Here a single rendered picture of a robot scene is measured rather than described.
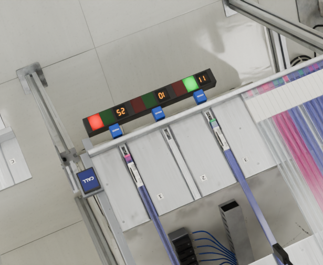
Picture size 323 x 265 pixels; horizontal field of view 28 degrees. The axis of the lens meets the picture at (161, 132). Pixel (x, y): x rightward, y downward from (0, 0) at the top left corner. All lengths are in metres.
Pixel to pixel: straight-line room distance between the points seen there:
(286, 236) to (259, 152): 0.49
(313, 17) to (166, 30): 0.56
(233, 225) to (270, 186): 0.16
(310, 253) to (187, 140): 0.38
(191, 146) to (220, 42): 0.87
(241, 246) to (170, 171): 0.44
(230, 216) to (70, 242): 0.85
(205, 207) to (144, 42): 0.69
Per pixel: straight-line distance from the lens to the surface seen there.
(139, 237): 1.81
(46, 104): 1.92
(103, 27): 2.21
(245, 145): 1.57
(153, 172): 1.53
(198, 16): 2.31
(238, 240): 1.87
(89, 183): 1.48
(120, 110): 1.59
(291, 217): 1.98
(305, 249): 1.54
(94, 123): 1.58
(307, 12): 2.48
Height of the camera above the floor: 2.09
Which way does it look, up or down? 61 degrees down
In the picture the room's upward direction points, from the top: 140 degrees clockwise
